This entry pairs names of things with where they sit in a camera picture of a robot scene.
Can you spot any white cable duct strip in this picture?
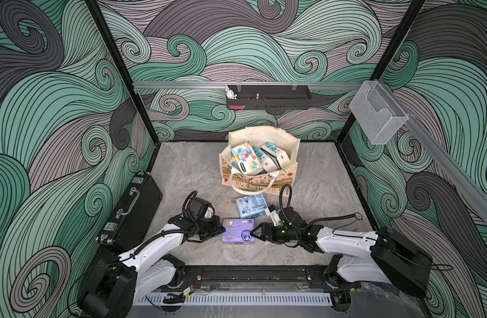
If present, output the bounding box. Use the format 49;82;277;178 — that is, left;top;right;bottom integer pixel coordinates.
134;291;333;307

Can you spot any floral canvas tote bag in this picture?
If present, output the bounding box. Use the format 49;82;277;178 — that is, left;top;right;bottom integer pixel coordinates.
219;126;300;196

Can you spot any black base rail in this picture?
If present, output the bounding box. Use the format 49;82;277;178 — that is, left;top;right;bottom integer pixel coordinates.
96;265;411;291

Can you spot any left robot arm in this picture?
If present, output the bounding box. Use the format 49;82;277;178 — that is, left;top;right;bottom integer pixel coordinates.
76;192;224;317

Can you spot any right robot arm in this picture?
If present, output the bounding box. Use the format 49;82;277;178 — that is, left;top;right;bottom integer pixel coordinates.
251;207;433;298

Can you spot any light blue tissue pack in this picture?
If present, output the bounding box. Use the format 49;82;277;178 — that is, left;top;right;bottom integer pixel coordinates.
236;194;268;219

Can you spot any green barcode tissue pack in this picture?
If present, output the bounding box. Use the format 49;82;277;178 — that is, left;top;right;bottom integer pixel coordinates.
252;146;279;173

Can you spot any white bunny figurine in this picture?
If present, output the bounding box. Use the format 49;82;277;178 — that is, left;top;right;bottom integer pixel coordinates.
225;86;237;99

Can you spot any clear plastic wall bin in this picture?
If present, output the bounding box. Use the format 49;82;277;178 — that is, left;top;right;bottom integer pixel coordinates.
349;80;409;145

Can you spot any blue cartoon tissue pack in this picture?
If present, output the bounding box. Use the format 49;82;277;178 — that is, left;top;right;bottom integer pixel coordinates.
231;142;264;176

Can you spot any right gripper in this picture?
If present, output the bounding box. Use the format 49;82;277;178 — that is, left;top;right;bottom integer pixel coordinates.
249;223;299;243

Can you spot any purple tissue pack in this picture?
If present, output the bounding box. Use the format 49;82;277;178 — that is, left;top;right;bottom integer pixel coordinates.
222;219;255;245

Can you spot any green white tissue pack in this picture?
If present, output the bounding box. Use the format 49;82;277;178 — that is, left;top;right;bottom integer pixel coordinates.
259;142;291;170

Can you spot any black hard carry case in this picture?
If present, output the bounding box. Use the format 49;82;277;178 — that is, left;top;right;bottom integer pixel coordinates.
96;172;163;254

